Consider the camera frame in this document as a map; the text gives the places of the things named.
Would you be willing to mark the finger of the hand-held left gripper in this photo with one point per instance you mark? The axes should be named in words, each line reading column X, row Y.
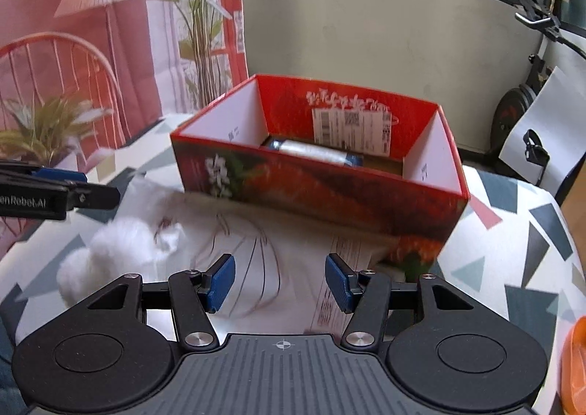
column 91, row 197
column 59, row 175

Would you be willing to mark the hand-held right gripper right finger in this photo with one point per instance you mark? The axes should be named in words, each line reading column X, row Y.
column 336, row 280

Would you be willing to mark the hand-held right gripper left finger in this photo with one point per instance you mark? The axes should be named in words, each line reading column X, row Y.
column 222, row 280

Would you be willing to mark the white cloth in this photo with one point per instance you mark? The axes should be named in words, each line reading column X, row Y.
column 274, row 250

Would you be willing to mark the red strawberry print box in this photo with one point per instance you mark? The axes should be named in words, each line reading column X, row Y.
column 320, row 186

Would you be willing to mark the pink printed backdrop cloth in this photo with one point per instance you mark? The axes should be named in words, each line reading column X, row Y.
column 68, row 53

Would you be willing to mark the geometric patterned tablecloth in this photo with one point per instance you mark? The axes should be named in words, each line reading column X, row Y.
column 503, row 232

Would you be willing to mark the black exercise bike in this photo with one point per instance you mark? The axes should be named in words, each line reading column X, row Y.
column 508, row 113

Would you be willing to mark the orange plastic bowl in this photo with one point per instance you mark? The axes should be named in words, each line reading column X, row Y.
column 574, row 364

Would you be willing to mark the wooden board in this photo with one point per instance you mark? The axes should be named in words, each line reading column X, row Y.
column 577, row 195

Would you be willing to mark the white board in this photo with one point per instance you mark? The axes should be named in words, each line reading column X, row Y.
column 554, row 122

